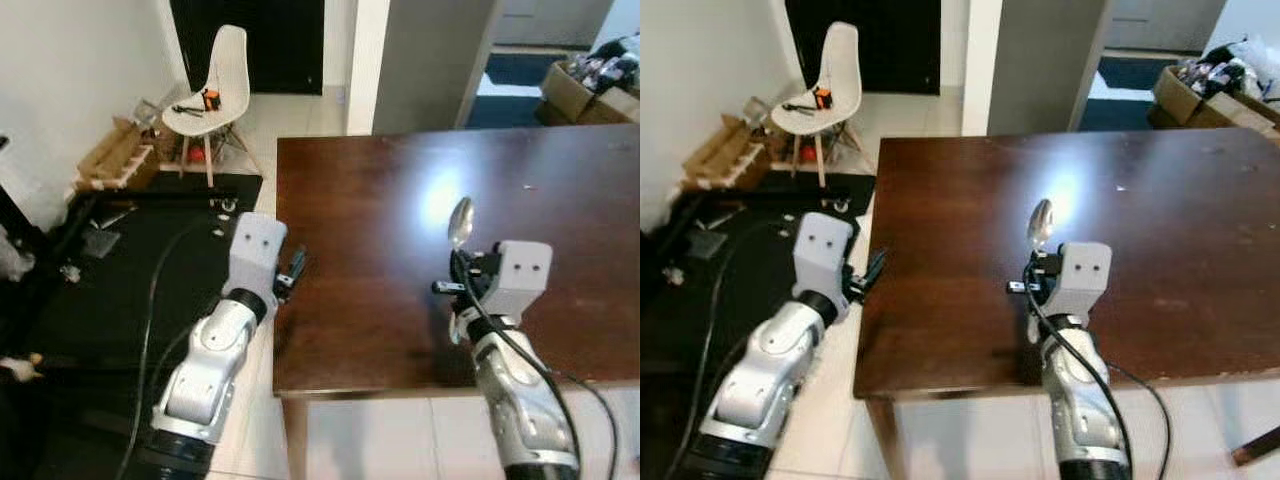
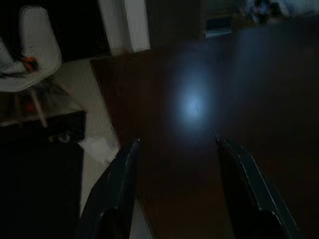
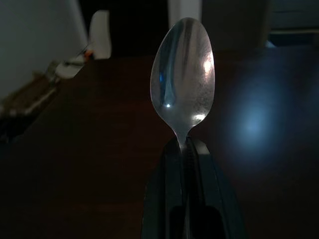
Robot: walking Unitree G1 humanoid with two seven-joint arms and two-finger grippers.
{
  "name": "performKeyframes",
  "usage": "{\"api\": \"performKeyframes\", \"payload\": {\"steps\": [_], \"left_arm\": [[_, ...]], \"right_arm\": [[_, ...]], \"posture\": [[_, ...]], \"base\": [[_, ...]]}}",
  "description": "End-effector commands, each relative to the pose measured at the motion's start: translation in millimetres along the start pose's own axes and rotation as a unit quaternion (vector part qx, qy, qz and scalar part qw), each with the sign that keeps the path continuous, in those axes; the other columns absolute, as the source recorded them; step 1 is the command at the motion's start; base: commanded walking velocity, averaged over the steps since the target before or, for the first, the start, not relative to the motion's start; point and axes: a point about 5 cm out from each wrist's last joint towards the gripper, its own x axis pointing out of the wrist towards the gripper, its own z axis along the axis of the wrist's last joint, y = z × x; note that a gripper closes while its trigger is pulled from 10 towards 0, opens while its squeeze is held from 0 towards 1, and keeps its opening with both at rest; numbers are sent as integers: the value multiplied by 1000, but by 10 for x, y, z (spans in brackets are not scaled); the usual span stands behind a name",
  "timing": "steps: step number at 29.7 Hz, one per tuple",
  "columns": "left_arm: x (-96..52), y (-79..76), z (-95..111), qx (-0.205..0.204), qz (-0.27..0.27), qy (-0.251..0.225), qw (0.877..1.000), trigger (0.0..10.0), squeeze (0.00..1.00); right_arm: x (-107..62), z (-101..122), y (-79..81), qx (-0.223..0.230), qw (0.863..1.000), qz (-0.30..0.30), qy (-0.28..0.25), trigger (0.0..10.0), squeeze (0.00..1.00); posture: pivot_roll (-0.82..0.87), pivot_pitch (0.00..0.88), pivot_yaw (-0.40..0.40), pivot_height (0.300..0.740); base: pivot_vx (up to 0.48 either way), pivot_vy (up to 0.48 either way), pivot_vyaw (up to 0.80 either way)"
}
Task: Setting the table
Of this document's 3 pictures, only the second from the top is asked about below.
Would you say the small orange black item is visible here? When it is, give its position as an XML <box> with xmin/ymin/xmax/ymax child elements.
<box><xmin>21</xmin><ymin>56</ymin><xmax>40</xmax><ymax>72</ymax></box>

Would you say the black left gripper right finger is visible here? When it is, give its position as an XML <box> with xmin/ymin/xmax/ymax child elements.
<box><xmin>216</xmin><ymin>138</ymin><xmax>303</xmax><ymax>239</ymax></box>

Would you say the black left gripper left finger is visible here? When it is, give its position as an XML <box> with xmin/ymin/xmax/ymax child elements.
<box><xmin>79</xmin><ymin>138</ymin><xmax>141</xmax><ymax>239</ymax></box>

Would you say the white chair with wooden legs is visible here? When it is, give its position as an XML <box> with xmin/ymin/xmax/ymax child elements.
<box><xmin>0</xmin><ymin>4</ymin><xmax>73</xmax><ymax>128</ymax></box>

